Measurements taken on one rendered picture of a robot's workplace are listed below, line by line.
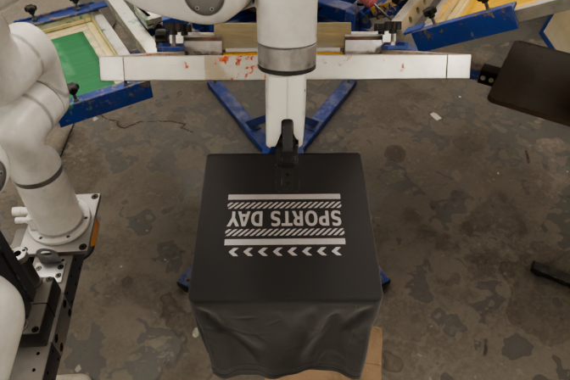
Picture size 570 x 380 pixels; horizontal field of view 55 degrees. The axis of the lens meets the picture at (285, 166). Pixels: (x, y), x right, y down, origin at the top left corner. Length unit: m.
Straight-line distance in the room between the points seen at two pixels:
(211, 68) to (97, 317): 1.74
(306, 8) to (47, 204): 0.69
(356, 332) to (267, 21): 0.94
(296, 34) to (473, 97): 2.90
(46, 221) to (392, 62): 0.73
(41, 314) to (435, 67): 0.79
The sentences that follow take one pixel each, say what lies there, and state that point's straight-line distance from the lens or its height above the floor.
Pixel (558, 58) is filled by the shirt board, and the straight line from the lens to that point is 2.19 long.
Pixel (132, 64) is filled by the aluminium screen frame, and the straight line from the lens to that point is 0.90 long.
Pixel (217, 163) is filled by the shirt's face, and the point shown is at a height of 0.95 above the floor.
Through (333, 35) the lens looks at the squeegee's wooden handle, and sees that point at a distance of 1.46.
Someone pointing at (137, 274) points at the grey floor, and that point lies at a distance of 2.54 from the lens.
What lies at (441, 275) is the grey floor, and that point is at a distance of 2.55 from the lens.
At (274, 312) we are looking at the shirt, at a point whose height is 0.90.
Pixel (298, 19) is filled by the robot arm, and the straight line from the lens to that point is 0.66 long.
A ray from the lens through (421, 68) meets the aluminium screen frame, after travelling 0.90.
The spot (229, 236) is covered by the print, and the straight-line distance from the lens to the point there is 1.38.
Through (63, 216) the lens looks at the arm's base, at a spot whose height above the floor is 1.20.
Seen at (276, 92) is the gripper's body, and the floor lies 1.63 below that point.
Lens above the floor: 2.03
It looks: 45 degrees down
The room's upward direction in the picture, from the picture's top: straight up
